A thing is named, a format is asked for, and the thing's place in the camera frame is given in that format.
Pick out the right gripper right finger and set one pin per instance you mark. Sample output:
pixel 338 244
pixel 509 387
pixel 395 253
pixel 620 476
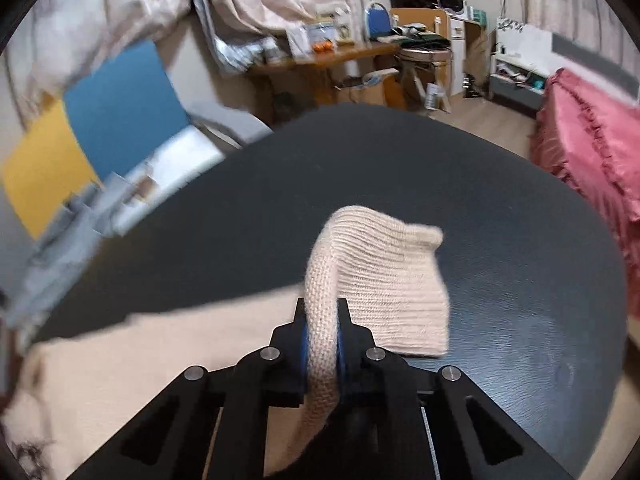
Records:
pixel 357 355

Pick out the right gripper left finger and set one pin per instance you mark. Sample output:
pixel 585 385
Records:
pixel 290 385

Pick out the beige knit sweater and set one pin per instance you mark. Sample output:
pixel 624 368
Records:
pixel 74 394

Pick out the grey cloth on chair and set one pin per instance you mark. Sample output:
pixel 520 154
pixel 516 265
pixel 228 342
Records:
pixel 37 272

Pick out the grey yellow blue chair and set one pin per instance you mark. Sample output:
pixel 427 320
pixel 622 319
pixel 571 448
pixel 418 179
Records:
pixel 106 124

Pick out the round wooden stool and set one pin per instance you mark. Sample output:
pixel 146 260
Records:
pixel 426 72

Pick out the pink ruffled bed cover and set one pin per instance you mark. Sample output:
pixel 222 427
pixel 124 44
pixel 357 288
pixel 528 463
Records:
pixel 590 141

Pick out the cluttered wooden desk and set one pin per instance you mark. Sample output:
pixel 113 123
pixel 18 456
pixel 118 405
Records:
pixel 320 72

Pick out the white shelf unit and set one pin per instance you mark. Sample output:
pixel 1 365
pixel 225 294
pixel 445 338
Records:
pixel 519 64

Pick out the floral pink curtain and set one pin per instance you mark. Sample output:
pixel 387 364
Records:
pixel 60 41

